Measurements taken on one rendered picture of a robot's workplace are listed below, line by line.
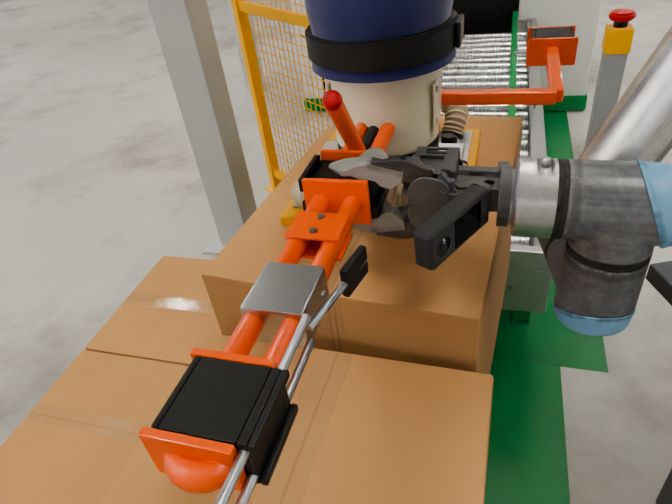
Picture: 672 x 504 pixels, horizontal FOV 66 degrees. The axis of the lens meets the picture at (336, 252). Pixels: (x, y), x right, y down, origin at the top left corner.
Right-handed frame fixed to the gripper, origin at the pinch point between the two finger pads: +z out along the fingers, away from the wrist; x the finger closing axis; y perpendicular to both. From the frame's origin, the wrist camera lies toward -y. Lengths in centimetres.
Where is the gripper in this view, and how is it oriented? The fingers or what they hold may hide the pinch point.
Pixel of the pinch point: (339, 196)
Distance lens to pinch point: 64.5
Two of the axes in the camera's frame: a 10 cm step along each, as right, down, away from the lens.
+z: -9.6, -0.8, 2.8
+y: 2.7, -6.0, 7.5
